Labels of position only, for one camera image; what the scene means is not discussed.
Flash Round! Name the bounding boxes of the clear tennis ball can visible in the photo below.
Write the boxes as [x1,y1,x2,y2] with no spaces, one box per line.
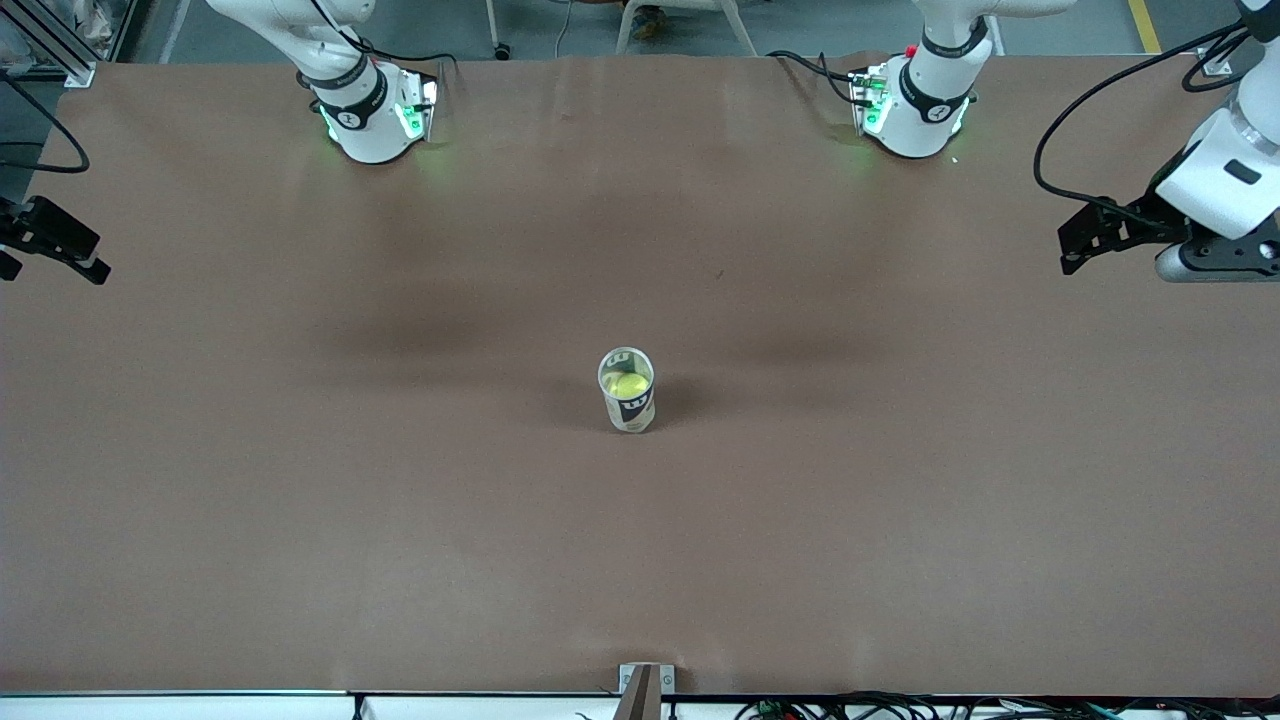
[597,346,659,435]

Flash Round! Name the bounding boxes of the white stool legs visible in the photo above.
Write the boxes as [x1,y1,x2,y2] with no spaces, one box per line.
[614,0,759,57]

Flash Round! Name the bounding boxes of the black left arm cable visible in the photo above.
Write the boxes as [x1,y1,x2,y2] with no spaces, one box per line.
[1032,18,1280,217]

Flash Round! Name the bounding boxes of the black base cable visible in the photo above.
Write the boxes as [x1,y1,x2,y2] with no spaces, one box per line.
[765,49,869,107]
[345,35,461,81]

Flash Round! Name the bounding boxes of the black cable bundle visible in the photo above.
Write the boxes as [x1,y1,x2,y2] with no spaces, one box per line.
[735,690,1280,720]

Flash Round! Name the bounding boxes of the grey metal edge bracket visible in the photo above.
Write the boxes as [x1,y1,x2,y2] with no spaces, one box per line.
[618,663,677,696]

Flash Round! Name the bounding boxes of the dark camera mount post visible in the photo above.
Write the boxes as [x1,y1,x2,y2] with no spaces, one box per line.
[612,666,663,720]

